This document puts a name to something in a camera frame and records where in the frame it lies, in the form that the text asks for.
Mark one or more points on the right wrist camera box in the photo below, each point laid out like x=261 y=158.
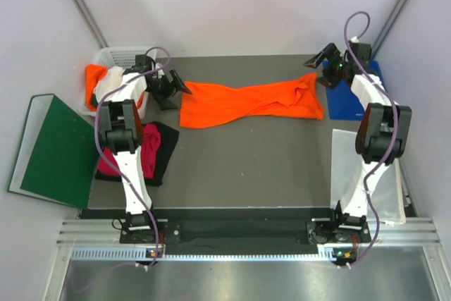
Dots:
x=362 y=52

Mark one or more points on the blue folder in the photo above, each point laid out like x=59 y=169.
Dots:
x=349 y=99

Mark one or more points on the green ring binder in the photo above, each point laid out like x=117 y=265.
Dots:
x=57 y=157

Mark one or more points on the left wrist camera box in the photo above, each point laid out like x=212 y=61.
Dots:
x=144 y=63

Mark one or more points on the magenta folded t shirt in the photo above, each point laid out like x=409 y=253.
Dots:
x=150 y=146

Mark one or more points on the aluminium frame rail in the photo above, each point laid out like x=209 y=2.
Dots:
x=417 y=231

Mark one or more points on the slotted grey cable duct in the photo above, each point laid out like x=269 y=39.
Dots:
x=324 y=254

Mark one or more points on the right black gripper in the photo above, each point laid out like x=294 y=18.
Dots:
x=328 y=51

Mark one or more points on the white perforated plastic basket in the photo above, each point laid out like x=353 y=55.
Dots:
x=125 y=58

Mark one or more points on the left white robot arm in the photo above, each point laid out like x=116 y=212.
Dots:
x=137 y=153

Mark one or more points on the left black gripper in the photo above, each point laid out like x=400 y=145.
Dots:
x=170 y=87

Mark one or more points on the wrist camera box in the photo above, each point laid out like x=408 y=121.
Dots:
x=362 y=52
x=144 y=63

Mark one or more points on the white t shirt in basket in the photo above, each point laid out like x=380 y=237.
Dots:
x=109 y=82

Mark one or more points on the orange t shirt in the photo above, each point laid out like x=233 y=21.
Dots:
x=93 y=74
x=210 y=105

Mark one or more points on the black folded t shirt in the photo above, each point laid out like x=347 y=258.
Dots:
x=169 y=139

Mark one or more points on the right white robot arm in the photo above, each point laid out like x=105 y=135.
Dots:
x=381 y=139

